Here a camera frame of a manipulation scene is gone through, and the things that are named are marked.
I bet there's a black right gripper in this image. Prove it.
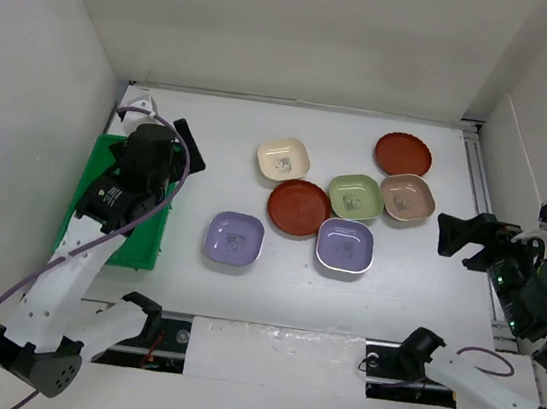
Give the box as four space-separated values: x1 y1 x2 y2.
425 202 547 337

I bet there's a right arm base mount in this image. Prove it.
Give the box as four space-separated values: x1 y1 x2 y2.
358 340 457 409

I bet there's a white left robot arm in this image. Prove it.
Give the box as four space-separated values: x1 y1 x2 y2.
0 119 206 398

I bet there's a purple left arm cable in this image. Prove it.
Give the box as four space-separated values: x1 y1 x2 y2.
0 88 198 409

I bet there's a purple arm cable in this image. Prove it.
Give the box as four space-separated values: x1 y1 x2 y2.
380 194 547 408
0 88 198 409

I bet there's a purple square plate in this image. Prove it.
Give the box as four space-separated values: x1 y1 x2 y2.
203 211 265 267
315 218 375 275

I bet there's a green plastic bin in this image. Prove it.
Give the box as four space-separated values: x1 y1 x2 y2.
52 134 171 271

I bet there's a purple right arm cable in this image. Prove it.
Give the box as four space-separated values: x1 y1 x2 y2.
380 194 547 408

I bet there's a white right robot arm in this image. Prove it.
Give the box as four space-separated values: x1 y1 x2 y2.
396 213 547 409

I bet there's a green square panda plate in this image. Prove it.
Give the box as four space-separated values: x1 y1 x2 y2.
328 174 384 221

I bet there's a red round plate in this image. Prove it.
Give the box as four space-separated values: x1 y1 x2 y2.
374 132 433 177
267 179 332 237

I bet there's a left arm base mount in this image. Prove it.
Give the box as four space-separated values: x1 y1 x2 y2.
92 315 193 374

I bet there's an aluminium rail right side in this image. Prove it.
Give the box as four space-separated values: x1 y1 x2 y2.
461 119 520 355

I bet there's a cream square panda plate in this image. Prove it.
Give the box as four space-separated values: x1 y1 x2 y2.
256 138 311 182

